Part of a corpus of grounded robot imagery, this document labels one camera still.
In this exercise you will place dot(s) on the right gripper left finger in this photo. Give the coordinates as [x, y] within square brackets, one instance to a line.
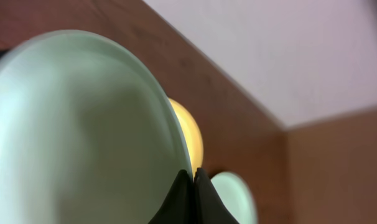
[177, 208]

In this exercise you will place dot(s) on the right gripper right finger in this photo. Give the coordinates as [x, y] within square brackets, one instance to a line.
[209, 208]

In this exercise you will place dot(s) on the light blue plate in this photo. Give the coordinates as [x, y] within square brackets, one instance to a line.
[236, 197]
[87, 134]

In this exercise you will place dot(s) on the yellow plate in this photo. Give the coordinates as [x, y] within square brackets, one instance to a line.
[192, 135]

